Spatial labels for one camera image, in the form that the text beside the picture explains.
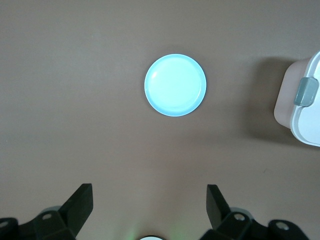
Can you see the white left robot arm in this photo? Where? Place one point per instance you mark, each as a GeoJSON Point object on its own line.
{"type": "Point", "coordinates": [151, 238]}

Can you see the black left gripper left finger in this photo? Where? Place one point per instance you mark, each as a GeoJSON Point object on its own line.
{"type": "Point", "coordinates": [72, 212]}

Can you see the white lidded storage box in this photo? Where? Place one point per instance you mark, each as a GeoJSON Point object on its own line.
{"type": "Point", "coordinates": [307, 125]}

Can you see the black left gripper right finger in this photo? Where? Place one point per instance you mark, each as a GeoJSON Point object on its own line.
{"type": "Point", "coordinates": [222, 220]}

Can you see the light blue round plate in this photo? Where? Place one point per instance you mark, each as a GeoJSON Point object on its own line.
{"type": "Point", "coordinates": [175, 85]}

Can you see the grey box latch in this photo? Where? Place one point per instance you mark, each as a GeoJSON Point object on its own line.
{"type": "Point", "coordinates": [306, 91]}

